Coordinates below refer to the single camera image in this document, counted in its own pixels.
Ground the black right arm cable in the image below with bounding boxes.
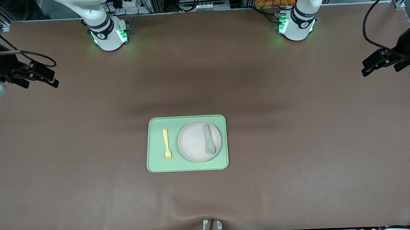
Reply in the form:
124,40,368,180
0,13,57,71

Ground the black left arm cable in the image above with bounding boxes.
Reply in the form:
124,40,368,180
361,0,410,54

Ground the light green rectangular tray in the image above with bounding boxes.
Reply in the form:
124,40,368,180
144,114,230,173

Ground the brown table cover cloth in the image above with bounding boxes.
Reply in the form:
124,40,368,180
0,1,410,230

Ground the white power strip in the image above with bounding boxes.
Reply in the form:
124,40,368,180
118,0,142,9

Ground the yellow plastic fork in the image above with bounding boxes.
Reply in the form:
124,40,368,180
162,128,173,162

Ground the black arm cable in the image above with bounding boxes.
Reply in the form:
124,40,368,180
0,13,57,71
361,0,410,54

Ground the pale pink round plate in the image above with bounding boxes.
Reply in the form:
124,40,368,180
177,119,223,163

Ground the grey-green plastic spoon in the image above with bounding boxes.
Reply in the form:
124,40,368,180
202,123,216,155

